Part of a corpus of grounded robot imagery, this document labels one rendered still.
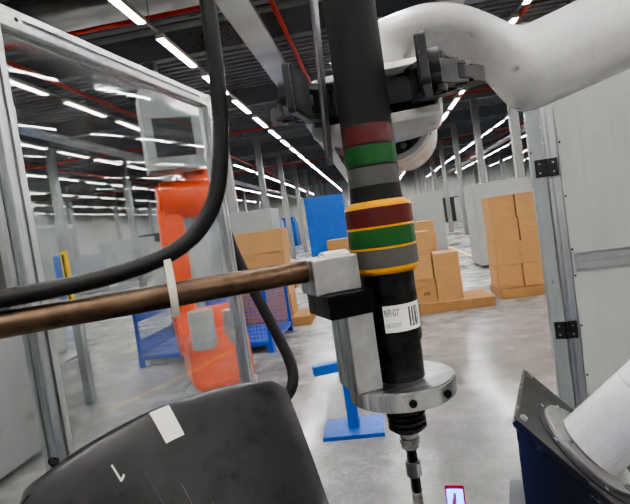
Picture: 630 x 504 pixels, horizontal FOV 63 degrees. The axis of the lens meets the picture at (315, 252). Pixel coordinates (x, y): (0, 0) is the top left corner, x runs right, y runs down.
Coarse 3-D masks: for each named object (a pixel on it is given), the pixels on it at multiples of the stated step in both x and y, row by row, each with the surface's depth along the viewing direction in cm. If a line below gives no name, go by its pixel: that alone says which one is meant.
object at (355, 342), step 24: (312, 264) 30; (336, 264) 31; (312, 288) 31; (336, 288) 31; (360, 288) 31; (312, 312) 33; (336, 312) 30; (360, 312) 31; (336, 336) 33; (360, 336) 31; (360, 360) 31; (360, 384) 31; (384, 384) 32; (408, 384) 32; (432, 384) 31; (456, 384) 33; (384, 408) 31; (408, 408) 30
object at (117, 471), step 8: (120, 456) 39; (104, 464) 39; (112, 464) 39; (120, 464) 39; (128, 464) 39; (104, 472) 38; (112, 472) 38; (120, 472) 39; (128, 472) 39; (112, 480) 38; (120, 480) 38; (128, 480) 38; (136, 480) 38; (112, 488) 38; (120, 488) 38
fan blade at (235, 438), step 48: (240, 384) 48; (144, 432) 41; (192, 432) 42; (240, 432) 43; (288, 432) 44; (48, 480) 37; (96, 480) 38; (144, 480) 39; (192, 480) 39; (240, 480) 40; (288, 480) 40
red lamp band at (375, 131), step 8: (352, 128) 32; (360, 128) 31; (368, 128) 31; (376, 128) 31; (384, 128) 32; (392, 128) 32; (344, 136) 32; (352, 136) 32; (360, 136) 31; (368, 136) 31; (376, 136) 31; (384, 136) 32; (392, 136) 32; (344, 144) 32; (352, 144) 32
